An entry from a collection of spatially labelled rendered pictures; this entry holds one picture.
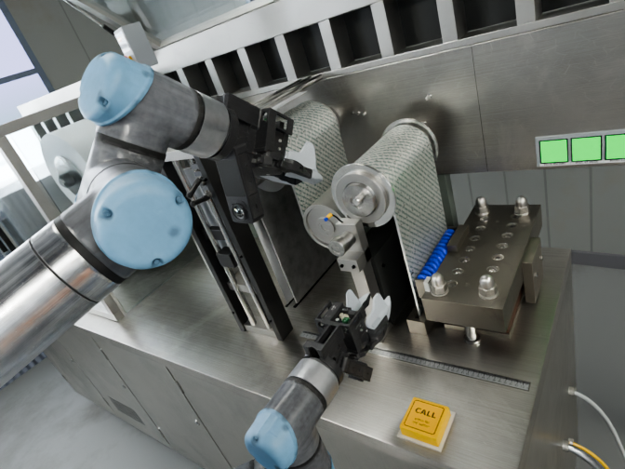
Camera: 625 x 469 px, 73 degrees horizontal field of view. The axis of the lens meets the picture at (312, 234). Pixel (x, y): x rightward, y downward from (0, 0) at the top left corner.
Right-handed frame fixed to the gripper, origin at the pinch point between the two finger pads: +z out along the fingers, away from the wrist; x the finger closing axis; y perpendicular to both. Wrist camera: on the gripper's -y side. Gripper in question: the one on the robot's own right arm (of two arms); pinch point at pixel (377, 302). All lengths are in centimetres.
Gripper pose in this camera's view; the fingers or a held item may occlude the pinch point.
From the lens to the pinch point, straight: 83.8
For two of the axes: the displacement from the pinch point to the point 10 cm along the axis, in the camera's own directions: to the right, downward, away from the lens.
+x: -7.9, -0.4, 6.1
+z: 5.3, -5.3, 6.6
